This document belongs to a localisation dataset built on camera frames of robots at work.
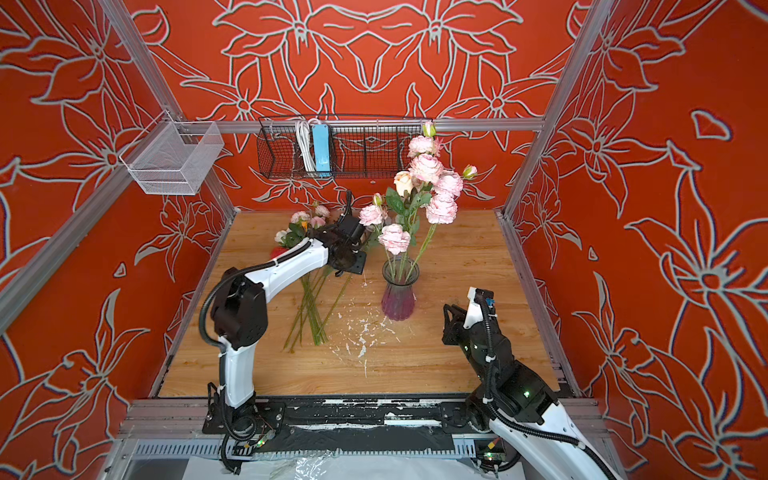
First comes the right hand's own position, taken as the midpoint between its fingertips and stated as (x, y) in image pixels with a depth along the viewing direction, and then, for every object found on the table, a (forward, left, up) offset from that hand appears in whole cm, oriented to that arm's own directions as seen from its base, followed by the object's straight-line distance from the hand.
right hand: (442, 306), depth 72 cm
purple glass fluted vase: (+10, +10, -14) cm, 19 cm away
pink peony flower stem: (+17, +16, +15) cm, 28 cm away
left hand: (+20, +23, -9) cm, 32 cm away
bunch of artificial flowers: (+5, +37, -19) cm, 42 cm away
